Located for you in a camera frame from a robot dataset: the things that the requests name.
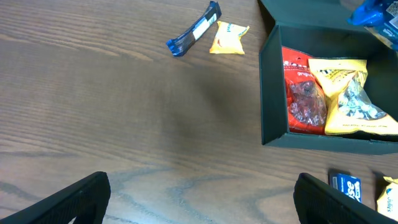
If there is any blue eclipse gum pack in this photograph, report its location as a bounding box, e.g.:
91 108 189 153
329 174 362 203

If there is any yellow orange snack packet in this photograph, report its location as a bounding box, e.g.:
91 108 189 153
377 176 398 221

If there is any dark green box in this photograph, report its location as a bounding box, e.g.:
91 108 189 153
259 0 397 154

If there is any dark blue candy bar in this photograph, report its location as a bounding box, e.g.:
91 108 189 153
166 1 222 57

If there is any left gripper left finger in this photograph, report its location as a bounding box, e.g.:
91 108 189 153
1 171 111 224

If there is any red candy bag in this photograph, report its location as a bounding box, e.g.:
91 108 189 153
282 47 327 135

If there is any large yellow snack bag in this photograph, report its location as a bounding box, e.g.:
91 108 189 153
308 58 397 136

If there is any small yellow candy packet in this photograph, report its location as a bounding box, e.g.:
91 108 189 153
209 21 250 55

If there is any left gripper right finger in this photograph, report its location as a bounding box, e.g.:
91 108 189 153
293 173 397 224

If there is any blue snack bar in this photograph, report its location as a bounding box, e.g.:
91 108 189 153
348 0 397 51

